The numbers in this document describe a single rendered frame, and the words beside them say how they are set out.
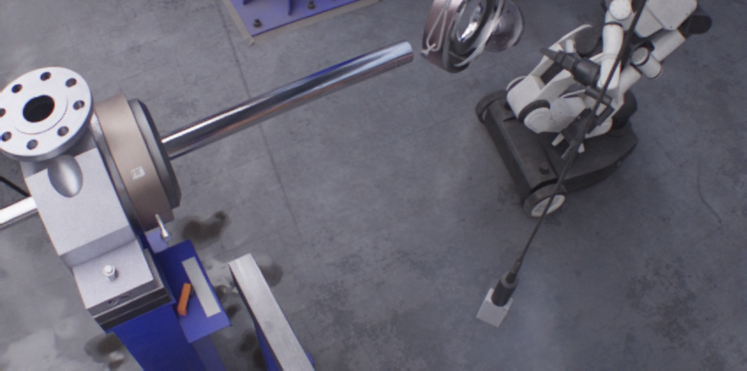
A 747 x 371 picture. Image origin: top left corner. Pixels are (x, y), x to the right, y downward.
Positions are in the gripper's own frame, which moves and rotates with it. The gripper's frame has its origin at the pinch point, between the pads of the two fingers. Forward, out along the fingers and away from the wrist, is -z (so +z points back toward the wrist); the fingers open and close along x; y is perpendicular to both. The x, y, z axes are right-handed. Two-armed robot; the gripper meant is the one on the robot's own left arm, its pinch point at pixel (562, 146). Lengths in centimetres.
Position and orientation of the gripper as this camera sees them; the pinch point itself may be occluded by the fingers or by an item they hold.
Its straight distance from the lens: 292.4
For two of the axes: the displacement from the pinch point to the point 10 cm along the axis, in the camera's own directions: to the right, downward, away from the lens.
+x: 1.7, 5.5, -8.2
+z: 6.3, -7.0, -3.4
